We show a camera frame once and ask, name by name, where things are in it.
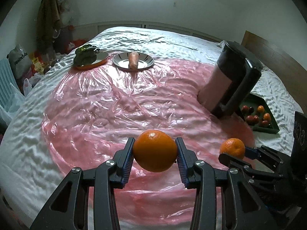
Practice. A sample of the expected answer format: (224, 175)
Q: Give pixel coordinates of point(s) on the pink plastic sheet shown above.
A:
(91, 114)

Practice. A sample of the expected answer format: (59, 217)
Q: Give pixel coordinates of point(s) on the white patterned plate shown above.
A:
(121, 61)

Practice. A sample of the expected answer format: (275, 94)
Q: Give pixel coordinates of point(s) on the light blue suitcase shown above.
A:
(7, 81)

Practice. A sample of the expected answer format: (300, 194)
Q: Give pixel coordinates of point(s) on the brown hanging coat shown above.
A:
(48, 20)

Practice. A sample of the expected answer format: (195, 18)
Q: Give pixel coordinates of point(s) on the grey printed bag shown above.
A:
(20, 62)

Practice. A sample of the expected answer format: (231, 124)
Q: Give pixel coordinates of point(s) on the black and steel appliance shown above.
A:
(236, 72)

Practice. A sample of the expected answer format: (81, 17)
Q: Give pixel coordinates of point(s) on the green leafy vegetable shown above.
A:
(85, 55)

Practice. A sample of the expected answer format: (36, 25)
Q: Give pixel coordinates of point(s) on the yellow red snack packages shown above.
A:
(38, 65)

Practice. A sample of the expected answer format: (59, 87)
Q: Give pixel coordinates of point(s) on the orange tangerine in tray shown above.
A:
(260, 109)

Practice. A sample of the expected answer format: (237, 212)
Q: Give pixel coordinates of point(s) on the red fruit centre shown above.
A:
(256, 119)

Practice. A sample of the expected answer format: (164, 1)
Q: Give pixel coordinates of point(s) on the red fruit upper left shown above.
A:
(245, 108)

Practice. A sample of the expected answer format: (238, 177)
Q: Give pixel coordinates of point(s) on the wooden headboard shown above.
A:
(291, 73)

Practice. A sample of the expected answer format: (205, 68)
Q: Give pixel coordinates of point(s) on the carrot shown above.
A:
(133, 60)

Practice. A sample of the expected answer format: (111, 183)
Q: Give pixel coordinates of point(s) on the orange rimmed plate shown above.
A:
(101, 59)

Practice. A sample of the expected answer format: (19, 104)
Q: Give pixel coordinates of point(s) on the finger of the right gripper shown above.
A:
(233, 162)
(271, 158)

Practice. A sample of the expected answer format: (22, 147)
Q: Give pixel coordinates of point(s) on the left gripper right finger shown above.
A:
(223, 197)

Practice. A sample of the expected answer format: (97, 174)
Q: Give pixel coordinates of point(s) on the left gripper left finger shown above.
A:
(67, 207)

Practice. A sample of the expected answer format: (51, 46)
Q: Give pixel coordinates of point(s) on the red fruit lower left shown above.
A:
(249, 118)

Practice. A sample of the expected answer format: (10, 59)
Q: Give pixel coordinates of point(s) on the dark purple fruit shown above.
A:
(251, 110)

